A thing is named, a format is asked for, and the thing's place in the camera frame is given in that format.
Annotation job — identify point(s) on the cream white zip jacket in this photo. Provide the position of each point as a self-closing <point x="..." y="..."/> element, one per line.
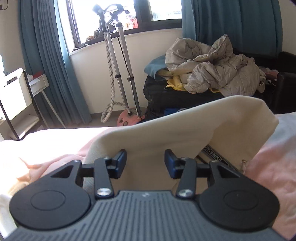
<point x="235" y="127"/>

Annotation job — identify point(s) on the yellow garment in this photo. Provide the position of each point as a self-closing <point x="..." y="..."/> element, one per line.
<point x="175" y="84"/>

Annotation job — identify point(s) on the black suitcase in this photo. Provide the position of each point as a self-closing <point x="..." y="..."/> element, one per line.
<point x="163" y="100"/>

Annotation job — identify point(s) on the right teal curtain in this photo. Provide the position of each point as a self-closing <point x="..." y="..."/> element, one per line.
<point x="253" y="26"/>

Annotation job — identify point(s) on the black armchair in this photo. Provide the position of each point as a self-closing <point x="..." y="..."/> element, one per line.
<point x="279" y="93"/>

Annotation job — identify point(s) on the beige quilted down jacket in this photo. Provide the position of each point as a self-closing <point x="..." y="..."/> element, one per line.
<point x="201" y="67"/>

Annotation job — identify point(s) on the teal curtain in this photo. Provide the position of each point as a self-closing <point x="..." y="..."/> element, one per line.
<point x="253" y="26"/>
<point x="45" y="51"/>

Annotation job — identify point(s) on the white side shelf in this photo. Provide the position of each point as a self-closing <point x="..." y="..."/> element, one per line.
<point x="38" y="85"/>

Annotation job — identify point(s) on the white black chair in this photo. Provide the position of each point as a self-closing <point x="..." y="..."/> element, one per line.
<point x="20" y="114"/>

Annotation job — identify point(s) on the garment steamer stand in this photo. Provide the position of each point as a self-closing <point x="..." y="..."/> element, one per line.
<point x="118" y="69"/>

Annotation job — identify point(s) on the teal cloth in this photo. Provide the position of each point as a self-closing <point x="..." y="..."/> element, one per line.
<point x="154" y="66"/>

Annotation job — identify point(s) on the left teal curtain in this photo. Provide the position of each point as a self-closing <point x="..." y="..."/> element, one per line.
<point x="45" y="51"/>

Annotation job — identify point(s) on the pastel pink bed sheet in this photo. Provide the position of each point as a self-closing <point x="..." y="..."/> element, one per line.
<point x="23" y="162"/>

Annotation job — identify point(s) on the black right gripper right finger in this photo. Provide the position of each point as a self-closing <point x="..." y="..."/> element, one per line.
<point x="226" y="197"/>

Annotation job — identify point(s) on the dark framed window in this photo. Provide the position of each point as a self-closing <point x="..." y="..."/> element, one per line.
<point x="136" y="17"/>

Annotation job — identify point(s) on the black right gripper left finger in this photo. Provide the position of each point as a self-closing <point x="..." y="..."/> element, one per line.
<point x="58" y="200"/>

